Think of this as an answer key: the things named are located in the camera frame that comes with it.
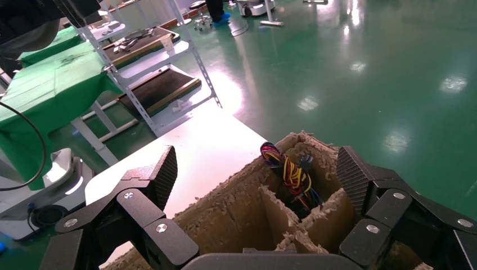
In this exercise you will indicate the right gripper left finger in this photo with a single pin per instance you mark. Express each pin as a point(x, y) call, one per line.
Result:
point(141, 208)

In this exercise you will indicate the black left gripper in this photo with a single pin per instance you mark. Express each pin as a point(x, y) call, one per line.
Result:
point(26, 22)

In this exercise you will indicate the white perforated metal rack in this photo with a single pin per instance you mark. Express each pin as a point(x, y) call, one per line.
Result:
point(201, 70)

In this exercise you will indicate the small white plastic part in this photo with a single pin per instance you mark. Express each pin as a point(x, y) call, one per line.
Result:
point(182, 105)

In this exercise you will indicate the white paper tag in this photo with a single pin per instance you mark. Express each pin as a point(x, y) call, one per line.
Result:
point(167, 43)

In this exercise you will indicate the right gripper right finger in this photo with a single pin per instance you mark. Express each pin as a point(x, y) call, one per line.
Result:
point(391, 212)

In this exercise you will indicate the empty black mat tray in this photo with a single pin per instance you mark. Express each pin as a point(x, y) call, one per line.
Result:
point(160, 89)

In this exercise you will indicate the table with plain green cloth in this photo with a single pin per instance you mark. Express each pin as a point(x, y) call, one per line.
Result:
point(48, 93)

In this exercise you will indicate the worn cardboard divider box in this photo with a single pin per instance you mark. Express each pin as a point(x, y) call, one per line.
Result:
point(231, 216)

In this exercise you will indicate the black mat tray with tools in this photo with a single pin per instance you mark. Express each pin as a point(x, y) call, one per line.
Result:
point(149, 43)

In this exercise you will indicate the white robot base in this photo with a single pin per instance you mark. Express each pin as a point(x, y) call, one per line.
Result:
point(56, 175)

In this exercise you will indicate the black wheeled stool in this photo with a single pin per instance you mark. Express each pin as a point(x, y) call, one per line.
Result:
point(201, 16)

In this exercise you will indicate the grey metal tools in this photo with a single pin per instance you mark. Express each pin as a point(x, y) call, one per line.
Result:
point(130, 41)

